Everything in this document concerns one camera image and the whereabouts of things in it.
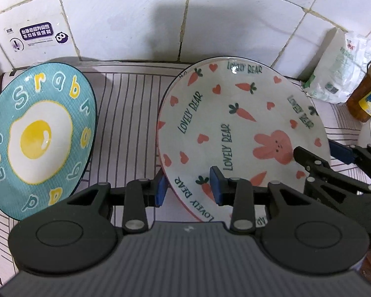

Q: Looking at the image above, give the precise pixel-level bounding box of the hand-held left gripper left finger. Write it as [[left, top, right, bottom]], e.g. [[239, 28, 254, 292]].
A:
[[66, 167, 169, 234]]

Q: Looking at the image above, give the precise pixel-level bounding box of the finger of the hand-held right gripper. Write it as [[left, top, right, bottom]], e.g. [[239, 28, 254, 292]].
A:
[[293, 146, 371, 206], [328, 142, 371, 181]]

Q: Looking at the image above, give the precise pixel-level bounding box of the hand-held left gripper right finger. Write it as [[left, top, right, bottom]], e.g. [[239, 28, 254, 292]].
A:
[[209, 166, 301, 234]]

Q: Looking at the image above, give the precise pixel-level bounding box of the white rabbit carrot plate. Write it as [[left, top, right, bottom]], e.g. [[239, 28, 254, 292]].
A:
[[156, 56, 332, 223]]

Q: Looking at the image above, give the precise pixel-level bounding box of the teal fried egg plate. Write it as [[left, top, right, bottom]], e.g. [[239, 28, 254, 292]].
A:
[[0, 62, 98, 222]]

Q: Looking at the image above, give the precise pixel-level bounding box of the brown liquid bottle yellow label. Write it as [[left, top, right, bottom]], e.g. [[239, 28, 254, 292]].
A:
[[346, 40, 371, 123]]

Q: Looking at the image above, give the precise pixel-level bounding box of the striped table mat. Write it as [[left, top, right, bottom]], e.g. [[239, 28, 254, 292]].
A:
[[0, 63, 371, 287]]

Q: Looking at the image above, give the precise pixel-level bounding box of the white plastic bag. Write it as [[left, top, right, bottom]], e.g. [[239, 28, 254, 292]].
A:
[[302, 28, 371, 105]]

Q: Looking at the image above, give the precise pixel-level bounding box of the white purple wall sticker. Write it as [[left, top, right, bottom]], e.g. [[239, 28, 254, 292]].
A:
[[4, 21, 71, 52]]

